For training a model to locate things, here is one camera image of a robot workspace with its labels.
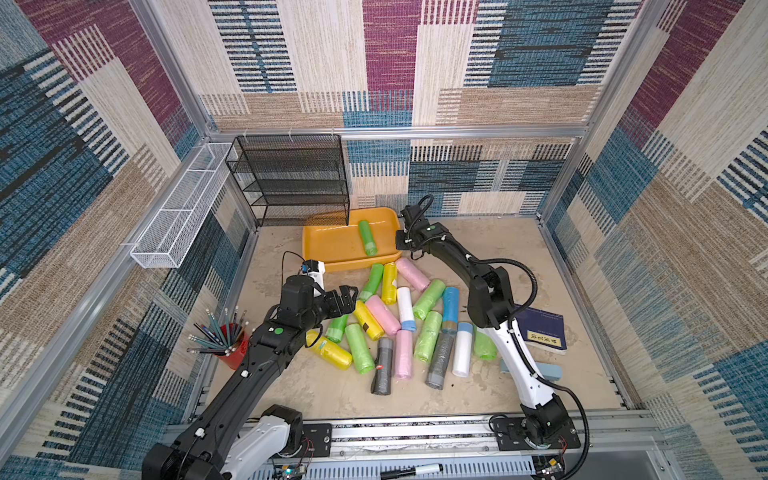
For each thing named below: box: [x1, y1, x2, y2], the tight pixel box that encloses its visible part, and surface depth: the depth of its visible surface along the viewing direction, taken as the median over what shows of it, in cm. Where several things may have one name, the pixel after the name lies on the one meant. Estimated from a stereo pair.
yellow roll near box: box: [382, 262, 397, 305], surface depth 101 cm
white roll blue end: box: [397, 286, 417, 333], surface depth 95 cm
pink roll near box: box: [396, 258, 431, 292], surface depth 103 cm
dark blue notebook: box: [514, 307, 567, 355], surface depth 91 cm
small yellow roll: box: [354, 300, 385, 341], surface depth 91 cm
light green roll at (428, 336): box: [414, 311, 443, 363], surface depth 89 cm
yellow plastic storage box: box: [302, 207, 402, 273], surface depth 117 cm
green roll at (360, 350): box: [345, 323, 375, 375], surface depth 87 cm
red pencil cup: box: [186, 306, 251, 371], surface depth 81 cm
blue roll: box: [442, 287, 460, 332], surface depth 93 cm
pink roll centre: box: [366, 295, 401, 336], surface depth 93 cm
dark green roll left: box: [326, 314, 349, 344], surface depth 90 cm
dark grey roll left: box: [371, 337, 393, 395], surface depth 83 cm
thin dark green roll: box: [358, 220, 378, 256], surface depth 114 cm
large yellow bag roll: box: [310, 336, 353, 371], surface depth 85 cm
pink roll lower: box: [395, 329, 414, 380], surface depth 86 cm
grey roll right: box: [425, 329, 457, 390], surface depth 85 cm
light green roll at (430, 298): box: [413, 278, 446, 321], surface depth 98 cm
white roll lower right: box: [452, 322, 474, 378], surface depth 86 cm
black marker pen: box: [380, 463, 444, 480], surface depth 71 cm
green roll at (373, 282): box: [360, 263, 384, 302], surface depth 103 cm
